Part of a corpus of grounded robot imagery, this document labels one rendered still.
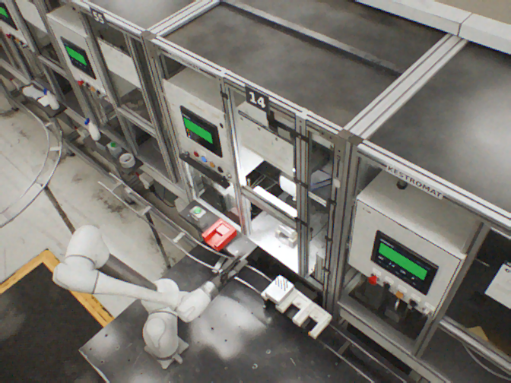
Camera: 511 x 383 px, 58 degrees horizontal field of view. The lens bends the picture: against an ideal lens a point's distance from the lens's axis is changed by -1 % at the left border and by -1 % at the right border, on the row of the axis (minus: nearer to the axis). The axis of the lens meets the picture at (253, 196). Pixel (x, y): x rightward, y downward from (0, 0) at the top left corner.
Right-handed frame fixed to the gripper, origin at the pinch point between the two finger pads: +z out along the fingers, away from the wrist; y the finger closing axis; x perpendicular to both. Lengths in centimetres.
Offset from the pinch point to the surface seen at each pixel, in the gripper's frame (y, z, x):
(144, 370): -44, -67, 15
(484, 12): -51, 379, 36
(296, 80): 89, 39, -5
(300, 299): -25.8, 12.3, -28.2
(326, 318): -24, 12, -46
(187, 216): -21, 9, 57
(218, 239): -20.6, 9.2, 29.8
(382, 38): 89, 84, -15
